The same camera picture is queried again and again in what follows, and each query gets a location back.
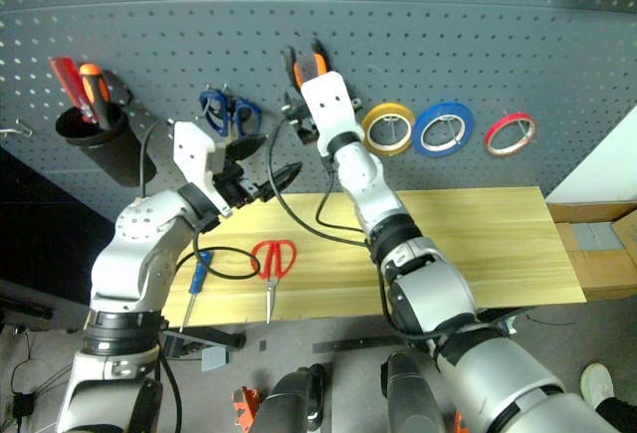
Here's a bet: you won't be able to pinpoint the yellow tape roll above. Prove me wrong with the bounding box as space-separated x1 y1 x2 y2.
360 101 417 157

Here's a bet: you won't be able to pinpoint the black trouser leg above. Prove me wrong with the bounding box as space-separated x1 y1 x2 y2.
593 394 637 433

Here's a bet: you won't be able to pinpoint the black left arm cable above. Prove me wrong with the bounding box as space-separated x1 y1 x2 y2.
139 120 263 281

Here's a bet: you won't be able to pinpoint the red handled scissors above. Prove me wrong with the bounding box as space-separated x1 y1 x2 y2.
249 239 298 325

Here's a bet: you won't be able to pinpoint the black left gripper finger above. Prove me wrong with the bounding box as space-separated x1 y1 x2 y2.
258 160 305 203
225 134 268 161

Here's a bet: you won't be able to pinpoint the brown cardboard box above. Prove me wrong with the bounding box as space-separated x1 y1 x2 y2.
545 201 637 303

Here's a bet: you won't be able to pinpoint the black table leg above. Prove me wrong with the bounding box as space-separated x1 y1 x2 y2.
162 325 248 350

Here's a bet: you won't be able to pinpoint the red tape roll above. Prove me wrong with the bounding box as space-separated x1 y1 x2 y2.
484 110 537 157

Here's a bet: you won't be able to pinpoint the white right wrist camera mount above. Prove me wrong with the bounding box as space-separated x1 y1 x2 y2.
300 71 365 151

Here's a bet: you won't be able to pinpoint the bare metal pegboard hook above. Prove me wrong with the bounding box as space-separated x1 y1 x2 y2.
0 118 34 138

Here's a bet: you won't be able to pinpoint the blue handled screwdriver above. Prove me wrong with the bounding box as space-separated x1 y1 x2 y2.
178 250 214 333

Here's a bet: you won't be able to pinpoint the black flat floor strip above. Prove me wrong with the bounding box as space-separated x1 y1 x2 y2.
312 334 407 355

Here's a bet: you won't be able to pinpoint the dark rounded shape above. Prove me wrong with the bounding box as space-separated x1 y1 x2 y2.
255 363 332 433
379 349 448 433

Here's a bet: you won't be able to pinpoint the red handled tool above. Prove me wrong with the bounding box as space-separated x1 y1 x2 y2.
49 56 99 124

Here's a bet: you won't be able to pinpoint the orange black floor object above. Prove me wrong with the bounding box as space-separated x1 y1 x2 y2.
230 386 263 433

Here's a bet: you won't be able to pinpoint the black cup holder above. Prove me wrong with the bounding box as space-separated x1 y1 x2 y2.
54 101 158 189

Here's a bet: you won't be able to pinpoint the white shoe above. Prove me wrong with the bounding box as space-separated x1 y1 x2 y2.
579 362 616 410

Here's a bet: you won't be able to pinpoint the white board panel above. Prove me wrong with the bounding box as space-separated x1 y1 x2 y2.
543 104 637 205

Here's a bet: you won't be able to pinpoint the orange black screwdriver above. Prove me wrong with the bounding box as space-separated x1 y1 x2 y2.
79 63 113 131

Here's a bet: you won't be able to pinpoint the blue handled scissors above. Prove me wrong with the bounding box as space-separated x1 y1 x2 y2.
198 86 264 138

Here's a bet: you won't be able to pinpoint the orange black pliers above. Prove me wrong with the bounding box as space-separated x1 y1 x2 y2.
292 51 330 91

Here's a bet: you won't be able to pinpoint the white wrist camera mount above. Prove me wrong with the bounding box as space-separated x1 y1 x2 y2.
171 120 234 219
300 71 365 151

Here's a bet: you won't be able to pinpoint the grey foot pedal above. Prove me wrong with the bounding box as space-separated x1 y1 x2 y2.
199 345 232 373

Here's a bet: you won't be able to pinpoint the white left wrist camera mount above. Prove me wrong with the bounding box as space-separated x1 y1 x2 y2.
171 120 234 219

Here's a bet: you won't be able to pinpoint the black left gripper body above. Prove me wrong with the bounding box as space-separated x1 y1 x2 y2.
214 157 268 210

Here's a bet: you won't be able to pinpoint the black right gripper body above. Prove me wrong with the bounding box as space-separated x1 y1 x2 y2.
280 86 321 147

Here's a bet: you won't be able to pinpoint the blue tape roll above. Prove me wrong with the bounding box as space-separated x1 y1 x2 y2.
411 100 476 158

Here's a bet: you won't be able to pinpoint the dark grey pegboard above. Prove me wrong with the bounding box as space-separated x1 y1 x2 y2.
0 0 637 223

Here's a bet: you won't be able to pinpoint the grey tape patch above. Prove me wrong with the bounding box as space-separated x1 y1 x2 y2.
570 220 626 253

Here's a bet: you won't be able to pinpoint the black floor cables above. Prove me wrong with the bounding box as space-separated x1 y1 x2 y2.
8 326 72 427

